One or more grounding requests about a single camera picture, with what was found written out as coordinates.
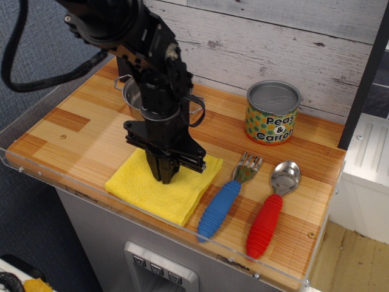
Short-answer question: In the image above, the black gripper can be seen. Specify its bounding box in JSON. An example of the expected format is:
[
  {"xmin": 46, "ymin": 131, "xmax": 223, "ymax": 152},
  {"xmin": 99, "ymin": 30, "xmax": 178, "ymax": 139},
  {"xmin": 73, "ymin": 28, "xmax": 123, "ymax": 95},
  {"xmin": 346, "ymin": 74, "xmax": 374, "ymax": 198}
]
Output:
[{"xmin": 123, "ymin": 114, "xmax": 206, "ymax": 184}]

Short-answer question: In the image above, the yellow towel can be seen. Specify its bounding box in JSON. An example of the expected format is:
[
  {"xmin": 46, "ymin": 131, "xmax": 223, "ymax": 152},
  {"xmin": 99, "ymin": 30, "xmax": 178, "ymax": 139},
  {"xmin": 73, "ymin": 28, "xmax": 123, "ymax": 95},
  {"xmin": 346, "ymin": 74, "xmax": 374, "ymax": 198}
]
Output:
[{"xmin": 105, "ymin": 149, "xmax": 223, "ymax": 226}]

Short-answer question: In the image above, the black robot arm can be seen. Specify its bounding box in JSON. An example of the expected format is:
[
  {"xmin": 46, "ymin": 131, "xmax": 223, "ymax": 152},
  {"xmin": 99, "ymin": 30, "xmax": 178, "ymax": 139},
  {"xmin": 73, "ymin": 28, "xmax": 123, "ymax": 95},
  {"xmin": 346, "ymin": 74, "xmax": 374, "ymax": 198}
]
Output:
[{"xmin": 61, "ymin": 1, "xmax": 206, "ymax": 184}]

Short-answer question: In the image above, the stainless steel pot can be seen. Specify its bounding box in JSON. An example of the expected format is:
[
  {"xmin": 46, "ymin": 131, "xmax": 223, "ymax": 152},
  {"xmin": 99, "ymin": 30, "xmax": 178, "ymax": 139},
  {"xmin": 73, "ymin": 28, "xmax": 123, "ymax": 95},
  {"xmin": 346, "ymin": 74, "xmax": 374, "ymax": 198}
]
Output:
[{"xmin": 114, "ymin": 74, "xmax": 205, "ymax": 127}]

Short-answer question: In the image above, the grey toy cabinet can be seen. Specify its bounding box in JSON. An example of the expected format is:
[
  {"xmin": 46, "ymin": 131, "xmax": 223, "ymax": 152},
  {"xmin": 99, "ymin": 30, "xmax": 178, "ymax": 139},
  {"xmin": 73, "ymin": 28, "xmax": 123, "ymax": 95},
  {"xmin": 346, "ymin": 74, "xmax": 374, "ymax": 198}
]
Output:
[{"xmin": 57, "ymin": 189, "xmax": 302, "ymax": 291}]

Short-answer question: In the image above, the peas and carrots can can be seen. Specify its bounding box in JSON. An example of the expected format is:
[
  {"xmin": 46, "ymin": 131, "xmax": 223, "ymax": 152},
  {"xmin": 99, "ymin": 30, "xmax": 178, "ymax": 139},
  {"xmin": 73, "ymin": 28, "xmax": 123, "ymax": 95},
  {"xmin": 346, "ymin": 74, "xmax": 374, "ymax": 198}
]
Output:
[{"xmin": 244, "ymin": 80, "xmax": 301, "ymax": 145}]

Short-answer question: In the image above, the orange object bottom left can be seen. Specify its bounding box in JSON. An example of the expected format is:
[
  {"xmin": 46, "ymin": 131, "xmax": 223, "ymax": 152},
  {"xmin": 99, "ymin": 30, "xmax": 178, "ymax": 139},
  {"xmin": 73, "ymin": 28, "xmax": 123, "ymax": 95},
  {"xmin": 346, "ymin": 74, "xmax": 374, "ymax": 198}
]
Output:
[{"xmin": 23, "ymin": 278, "xmax": 54, "ymax": 292}]

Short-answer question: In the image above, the white plastic box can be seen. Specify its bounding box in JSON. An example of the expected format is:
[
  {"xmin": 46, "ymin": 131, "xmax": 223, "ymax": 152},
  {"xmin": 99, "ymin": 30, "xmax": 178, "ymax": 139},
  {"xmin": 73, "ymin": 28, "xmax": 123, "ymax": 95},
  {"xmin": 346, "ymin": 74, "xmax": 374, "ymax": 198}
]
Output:
[{"xmin": 329, "ymin": 113, "xmax": 388, "ymax": 243}]

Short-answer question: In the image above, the blue handled fork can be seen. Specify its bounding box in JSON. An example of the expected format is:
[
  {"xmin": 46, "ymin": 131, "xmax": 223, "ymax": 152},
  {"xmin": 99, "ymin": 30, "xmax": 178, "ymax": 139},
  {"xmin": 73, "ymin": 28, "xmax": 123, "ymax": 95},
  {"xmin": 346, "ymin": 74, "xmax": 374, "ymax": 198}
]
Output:
[{"xmin": 197, "ymin": 152, "xmax": 263, "ymax": 243}]

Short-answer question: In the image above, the clear acrylic guard rail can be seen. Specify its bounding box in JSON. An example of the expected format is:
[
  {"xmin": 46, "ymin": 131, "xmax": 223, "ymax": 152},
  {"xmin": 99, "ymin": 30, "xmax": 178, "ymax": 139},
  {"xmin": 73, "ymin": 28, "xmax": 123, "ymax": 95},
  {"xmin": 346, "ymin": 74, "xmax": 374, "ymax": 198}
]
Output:
[{"xmin": 0, "ymin": 42, "xmax": 347, "ymax": 292}]

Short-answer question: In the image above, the black left post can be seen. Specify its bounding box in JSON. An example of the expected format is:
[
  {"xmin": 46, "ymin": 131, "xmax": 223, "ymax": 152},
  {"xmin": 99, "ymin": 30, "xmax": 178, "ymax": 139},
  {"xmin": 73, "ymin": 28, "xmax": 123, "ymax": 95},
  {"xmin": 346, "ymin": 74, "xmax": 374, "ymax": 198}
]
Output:
[{"xmin": 116, "ymin": 57, "xmax": 132, "ymax": 83}]

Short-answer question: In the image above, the black post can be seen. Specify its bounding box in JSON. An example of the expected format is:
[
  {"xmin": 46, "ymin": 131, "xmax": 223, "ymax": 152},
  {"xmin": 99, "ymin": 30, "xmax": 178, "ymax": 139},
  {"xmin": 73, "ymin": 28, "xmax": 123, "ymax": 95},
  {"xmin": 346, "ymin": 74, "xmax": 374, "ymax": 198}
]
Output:
[
  {"xmin": 116, "ymin": 57, "xmax": 132, "ymax": 83},
  {"xmin": 338, "ymin": 2, "xmax": 388, "ymax": 150}
]

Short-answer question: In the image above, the red handled spoon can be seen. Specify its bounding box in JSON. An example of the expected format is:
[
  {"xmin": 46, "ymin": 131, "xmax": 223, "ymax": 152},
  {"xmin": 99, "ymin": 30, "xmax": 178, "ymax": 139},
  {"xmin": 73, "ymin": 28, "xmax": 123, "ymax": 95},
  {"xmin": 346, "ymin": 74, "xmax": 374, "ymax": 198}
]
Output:
[{"xmin": 246, "ymin": 161, "xmax": 300, "ymax": 259}]

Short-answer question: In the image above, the black braided cable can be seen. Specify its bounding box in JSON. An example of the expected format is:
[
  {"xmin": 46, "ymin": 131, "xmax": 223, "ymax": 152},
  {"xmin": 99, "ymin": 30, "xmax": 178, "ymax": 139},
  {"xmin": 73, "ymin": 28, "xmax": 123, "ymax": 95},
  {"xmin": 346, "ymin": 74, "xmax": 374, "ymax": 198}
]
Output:
[{"xmin": 0, "ymin": 0, "xmax": 109, "ymax": 93}]

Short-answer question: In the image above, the black right post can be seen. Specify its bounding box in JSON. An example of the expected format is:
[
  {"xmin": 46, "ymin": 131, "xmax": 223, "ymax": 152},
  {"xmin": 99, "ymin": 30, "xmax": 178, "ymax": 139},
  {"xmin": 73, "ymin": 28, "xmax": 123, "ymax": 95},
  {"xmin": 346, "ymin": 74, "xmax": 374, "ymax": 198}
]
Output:
[{"xmin": 338, "ymin": 2, "xmax": 388, "ymax": 150}]

